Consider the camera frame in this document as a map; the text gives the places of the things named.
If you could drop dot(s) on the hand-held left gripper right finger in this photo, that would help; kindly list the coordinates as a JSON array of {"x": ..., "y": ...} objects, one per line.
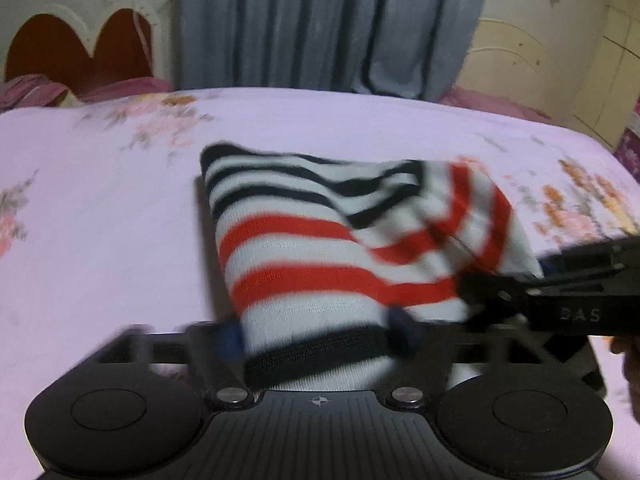
[{"x": 400, "y": 334}]

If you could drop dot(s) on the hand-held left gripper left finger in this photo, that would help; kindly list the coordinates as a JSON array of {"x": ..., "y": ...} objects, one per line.
[{"x": 230, "y": 342}]

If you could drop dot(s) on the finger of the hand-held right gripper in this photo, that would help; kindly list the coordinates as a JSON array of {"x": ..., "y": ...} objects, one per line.
[
  {"x": 590, "y": 260},
  {"x": 492, "y": 296}
]

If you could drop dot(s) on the red white black striped sock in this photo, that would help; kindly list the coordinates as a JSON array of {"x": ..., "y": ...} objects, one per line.
[{"x": 320, "y": 260}]

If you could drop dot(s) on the person's right hand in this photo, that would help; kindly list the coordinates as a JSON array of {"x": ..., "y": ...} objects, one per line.
[{"x": 631, "y": 385}]

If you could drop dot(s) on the purple printed cloth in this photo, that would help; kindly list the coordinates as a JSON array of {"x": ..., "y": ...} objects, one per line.
[{"x": 630, "y": 147}]

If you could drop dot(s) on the pink floral bed sheet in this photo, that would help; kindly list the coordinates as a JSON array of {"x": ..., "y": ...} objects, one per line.
[{"x": 100, "y": 220}]

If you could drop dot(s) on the pink pillow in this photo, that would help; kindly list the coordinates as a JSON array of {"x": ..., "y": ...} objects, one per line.
[{"x": 490, "y": 102}]

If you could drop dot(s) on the cream wardrobe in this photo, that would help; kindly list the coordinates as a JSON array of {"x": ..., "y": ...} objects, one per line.
[{"x": 560, "y": 60}]

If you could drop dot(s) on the grey curtain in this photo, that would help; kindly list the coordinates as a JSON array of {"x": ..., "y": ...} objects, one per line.
[{"x": 320, "y": 20}]

